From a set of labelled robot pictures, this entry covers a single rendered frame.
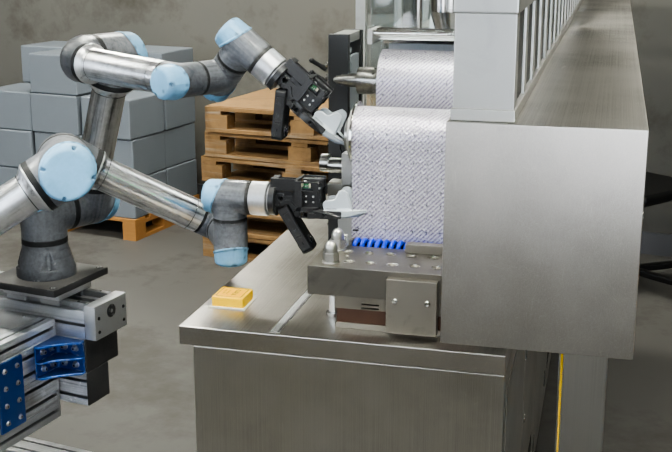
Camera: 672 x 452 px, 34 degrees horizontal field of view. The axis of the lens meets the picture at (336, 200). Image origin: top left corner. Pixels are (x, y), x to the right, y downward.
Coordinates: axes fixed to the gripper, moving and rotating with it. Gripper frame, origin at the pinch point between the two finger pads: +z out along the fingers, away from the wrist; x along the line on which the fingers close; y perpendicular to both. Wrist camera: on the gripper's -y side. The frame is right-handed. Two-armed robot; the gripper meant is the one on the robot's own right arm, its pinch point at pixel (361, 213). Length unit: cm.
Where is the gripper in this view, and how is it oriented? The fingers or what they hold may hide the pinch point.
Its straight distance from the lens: 233.8
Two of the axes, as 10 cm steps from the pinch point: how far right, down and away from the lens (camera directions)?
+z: 9.7, 0.6, -2.4
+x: 2.5, -2.3, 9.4
